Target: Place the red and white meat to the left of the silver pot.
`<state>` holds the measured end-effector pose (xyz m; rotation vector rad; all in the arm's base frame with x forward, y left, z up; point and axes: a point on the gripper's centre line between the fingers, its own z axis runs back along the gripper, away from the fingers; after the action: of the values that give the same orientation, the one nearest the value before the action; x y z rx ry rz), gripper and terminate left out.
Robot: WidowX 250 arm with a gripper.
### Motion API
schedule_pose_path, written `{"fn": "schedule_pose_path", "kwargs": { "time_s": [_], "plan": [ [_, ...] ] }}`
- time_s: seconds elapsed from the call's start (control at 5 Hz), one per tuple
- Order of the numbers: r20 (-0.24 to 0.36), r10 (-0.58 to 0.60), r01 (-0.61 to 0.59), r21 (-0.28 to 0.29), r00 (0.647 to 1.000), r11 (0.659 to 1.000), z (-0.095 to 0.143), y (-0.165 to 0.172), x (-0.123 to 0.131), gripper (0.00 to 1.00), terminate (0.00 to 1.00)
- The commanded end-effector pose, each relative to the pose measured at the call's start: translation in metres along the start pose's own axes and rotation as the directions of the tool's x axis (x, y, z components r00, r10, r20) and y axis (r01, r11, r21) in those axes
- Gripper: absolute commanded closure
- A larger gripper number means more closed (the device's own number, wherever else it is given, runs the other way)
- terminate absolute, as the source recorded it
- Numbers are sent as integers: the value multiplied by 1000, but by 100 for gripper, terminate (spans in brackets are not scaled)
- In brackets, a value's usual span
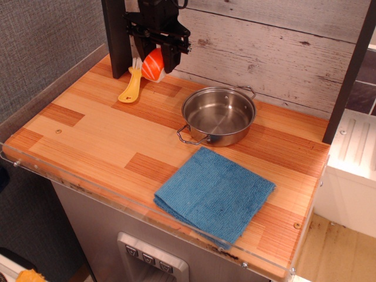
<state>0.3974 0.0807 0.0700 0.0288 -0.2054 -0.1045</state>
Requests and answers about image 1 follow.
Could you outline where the clear acrylic edge guard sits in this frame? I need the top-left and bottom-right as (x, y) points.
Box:
(3, 135), (330, 281)

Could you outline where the yellow object at corner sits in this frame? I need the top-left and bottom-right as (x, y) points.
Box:
(15, 269), (46, 282)

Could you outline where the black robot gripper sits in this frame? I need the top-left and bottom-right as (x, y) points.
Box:
(123, 1), (190, 73)

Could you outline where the grey toy fridge cabinet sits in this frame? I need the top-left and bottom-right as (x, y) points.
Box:
(53, 182), (268, 281)

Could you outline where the yellow dish brush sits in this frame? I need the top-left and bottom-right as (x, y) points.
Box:
(117, 58), (143, 103)

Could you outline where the dark grey right post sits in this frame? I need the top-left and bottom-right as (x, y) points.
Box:
(322, 0), (375, 145)

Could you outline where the stainless steel pot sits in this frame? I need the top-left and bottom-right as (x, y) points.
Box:
(177, 86), (256, 147)

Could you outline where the orange salmon sushi toy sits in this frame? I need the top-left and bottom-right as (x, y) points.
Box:
(142, 48), (166, 83)

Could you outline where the white toy sink unit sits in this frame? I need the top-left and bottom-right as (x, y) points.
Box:
(314, 110), (375, 237)

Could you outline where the silver dispenser panel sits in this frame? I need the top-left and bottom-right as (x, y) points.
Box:
(117, 232), (190, 281)

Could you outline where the dark grey left post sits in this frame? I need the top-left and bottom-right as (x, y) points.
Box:
(101, 0), (132, 79)

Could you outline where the blue folded cloth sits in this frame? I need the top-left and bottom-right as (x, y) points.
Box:
(154, 147), (276, 250)

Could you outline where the dark grey post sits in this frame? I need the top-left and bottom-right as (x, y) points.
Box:
(322, 0), (375, 145)
(101, 0), (132, 79)

